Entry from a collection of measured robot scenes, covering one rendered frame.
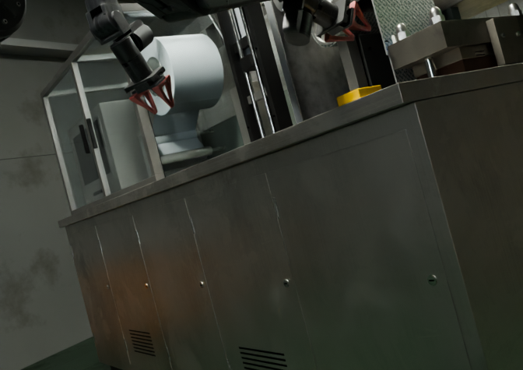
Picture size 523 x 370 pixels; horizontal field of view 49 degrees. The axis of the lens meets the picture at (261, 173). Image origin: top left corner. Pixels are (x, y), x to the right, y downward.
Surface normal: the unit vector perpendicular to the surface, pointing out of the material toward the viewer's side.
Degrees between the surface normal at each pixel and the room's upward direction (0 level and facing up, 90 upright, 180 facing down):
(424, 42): 90
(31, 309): 90
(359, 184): 90
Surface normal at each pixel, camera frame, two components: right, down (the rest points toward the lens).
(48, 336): 0.82, -0.23
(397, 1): 0.54, -0.17
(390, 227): -0.80, 0.20
